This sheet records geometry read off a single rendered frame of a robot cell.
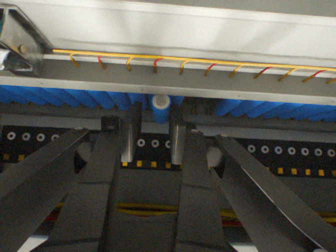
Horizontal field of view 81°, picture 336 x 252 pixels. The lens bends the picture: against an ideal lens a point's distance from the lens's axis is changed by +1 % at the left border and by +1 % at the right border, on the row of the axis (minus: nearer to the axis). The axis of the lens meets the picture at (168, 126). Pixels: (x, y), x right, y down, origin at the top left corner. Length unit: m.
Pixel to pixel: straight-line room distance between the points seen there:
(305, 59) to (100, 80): 0.16
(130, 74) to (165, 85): 0.03
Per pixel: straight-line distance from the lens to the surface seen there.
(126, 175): 0.35
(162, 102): 0.18
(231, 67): 0.17
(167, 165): 0.29
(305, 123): 0.34
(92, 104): 0.25
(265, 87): 0.18
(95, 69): 0.17
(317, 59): 0.20
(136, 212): 0.29
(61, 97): 0.24
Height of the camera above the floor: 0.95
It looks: 10 degrees up
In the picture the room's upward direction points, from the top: 176 degrees counter-clockwise
